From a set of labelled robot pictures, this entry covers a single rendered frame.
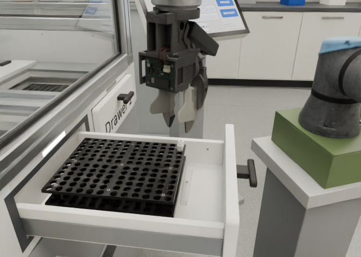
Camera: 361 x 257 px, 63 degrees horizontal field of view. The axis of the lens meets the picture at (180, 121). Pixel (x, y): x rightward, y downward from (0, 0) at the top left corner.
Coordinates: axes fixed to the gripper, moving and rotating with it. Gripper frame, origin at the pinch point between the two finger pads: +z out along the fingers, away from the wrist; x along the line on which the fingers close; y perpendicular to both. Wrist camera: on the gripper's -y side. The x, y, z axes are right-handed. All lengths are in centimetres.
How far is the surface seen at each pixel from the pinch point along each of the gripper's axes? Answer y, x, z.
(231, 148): -3.4, 9.2, 4.4
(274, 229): -33, 16, 47
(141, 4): -62, -59, -12
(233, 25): -96, -31, -3
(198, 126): -89, -43, 52
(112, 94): -11.8, -29.3, 5.2
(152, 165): 5.6, -2.5, 7.6
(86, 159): 10.8, -14.4, 8.0
